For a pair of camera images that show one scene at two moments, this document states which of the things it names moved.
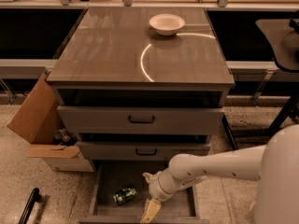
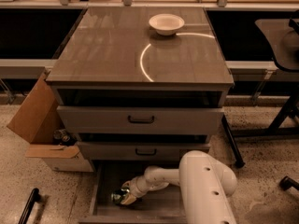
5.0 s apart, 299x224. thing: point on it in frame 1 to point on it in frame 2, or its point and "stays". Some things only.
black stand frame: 288,106 stays
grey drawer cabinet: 136,86 stays
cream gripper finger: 148,176 to 126,185
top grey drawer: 140,120 stays
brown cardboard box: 37,120 stays
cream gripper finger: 150,211 to 128,199
